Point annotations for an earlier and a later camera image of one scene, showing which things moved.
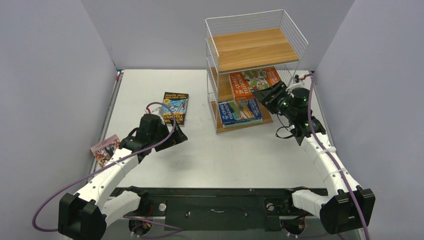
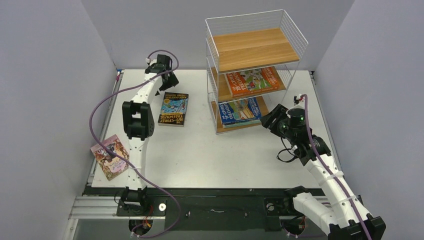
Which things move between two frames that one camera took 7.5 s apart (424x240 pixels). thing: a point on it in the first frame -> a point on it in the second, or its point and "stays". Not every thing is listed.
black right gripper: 273,99 -> 274,116
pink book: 104,151 stays
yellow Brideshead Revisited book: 227,126 stays
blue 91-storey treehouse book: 239,111 stays
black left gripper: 177,137 -> 172,82
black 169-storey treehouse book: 178,102 stays
